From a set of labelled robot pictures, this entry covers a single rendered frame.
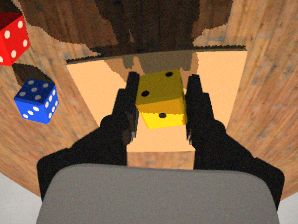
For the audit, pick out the yellow die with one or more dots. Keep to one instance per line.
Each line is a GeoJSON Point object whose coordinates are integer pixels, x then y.
{"type": "Point", "coordinates": [161, 99]}

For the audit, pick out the red die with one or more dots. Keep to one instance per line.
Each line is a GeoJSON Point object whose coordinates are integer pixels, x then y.
{"type": "Point", "coordinates": [13, 37]}

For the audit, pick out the blue die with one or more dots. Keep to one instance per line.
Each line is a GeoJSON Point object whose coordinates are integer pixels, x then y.
{"type": "Point", "coordinates": [37, 100]}

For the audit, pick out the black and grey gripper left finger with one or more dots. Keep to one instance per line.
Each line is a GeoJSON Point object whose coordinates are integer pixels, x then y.
{"type": "Point", "coordinates": [107, 144]}

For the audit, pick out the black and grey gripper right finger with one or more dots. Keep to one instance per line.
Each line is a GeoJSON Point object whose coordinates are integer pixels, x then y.
{"type": "Point", "coordinates": [218, 147]}

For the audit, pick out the peach flat mat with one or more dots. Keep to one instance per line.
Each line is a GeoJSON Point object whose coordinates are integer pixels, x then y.
{"type": "Point", "coordinates": [220, 72]}

